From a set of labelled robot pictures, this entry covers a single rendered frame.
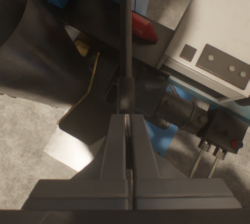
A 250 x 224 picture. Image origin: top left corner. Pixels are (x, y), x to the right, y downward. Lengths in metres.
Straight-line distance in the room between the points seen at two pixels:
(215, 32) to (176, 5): 1.56
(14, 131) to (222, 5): 1.78
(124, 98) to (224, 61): 0.32
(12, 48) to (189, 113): 0.55
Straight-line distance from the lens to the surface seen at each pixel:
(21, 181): 1.92
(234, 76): 0.51
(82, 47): 0.70
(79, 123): 0.63
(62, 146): 1.56
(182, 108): 0.64
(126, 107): 0.25
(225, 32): 0.55
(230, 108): 0.65
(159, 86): 0.61
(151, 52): 0.59
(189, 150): 1.73
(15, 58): 0.30
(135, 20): 0.57
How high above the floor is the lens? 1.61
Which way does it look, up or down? 82 degrees down
